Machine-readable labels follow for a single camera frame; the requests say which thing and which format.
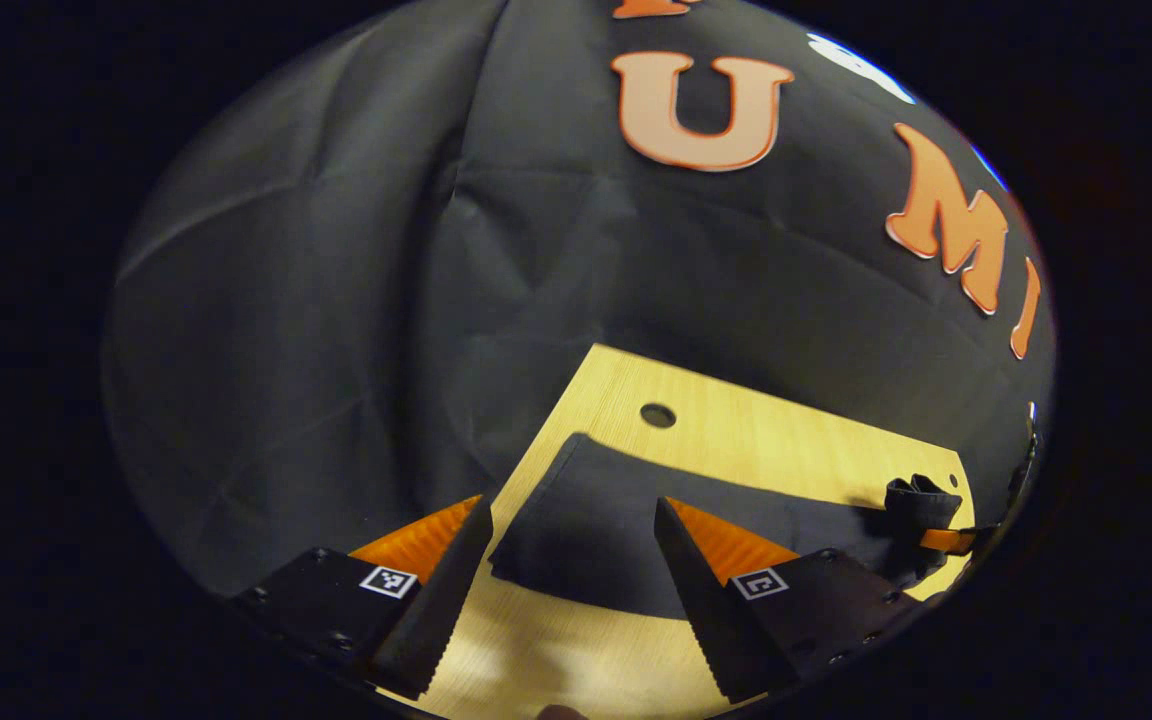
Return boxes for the black backdrop cloth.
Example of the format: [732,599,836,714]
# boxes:
[101,0,1057,601]

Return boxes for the black jeans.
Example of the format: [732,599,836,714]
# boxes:
[488,432,977,621]

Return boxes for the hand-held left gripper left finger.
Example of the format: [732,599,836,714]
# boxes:
[229,493,496,702]

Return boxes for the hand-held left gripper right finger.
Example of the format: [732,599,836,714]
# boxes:
[653,495,927,705]

